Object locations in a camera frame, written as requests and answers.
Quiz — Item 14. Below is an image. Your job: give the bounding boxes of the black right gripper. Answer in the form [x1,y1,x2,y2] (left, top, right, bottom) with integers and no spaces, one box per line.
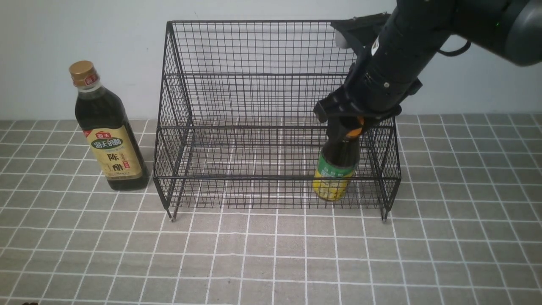
[313,64,423,141]

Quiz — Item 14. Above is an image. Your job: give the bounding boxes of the orange-capped sauce bottle yellow label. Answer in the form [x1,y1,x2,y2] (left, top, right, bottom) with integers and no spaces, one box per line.
[313,116,364,201]

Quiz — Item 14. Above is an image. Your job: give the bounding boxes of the dark vinegar bottle gold label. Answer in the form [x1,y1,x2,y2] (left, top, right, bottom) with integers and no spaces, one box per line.
[69,61,149,191]

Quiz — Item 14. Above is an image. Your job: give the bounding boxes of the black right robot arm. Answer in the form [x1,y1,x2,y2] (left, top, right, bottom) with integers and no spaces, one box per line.
[313,0,542,141]

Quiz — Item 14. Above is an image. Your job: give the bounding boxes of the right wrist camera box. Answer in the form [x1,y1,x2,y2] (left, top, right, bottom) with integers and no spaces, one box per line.
[330,12,391,56]

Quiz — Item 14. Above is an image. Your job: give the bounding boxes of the black wire mesh shelf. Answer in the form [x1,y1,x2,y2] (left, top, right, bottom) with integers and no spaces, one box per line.
[153,20,401,222]

